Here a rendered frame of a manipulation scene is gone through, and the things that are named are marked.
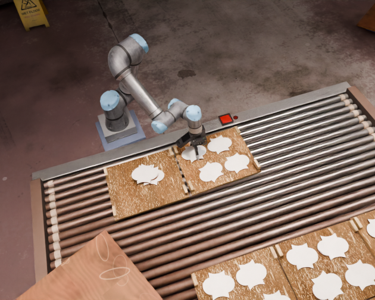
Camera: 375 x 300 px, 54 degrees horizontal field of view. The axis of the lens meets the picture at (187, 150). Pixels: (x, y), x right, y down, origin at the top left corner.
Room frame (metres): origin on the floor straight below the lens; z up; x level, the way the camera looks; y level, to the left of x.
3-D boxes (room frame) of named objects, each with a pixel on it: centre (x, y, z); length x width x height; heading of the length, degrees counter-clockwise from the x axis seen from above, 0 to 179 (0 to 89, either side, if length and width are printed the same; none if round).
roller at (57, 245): (1.03, -0.19, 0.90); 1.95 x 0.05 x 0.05; 102
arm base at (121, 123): (1.61, 0.42, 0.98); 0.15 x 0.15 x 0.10
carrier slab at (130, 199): (1.14, 0.26, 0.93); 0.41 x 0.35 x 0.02; 102
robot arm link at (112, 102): (1.62, 0.41, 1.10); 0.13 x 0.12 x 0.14; 133
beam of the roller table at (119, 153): (1.49, -0.09, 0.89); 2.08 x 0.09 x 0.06; 102
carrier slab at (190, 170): (1.23, -0.15, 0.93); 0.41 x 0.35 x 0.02; 103
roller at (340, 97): (1.42, -0.11, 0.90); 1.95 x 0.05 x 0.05; 102
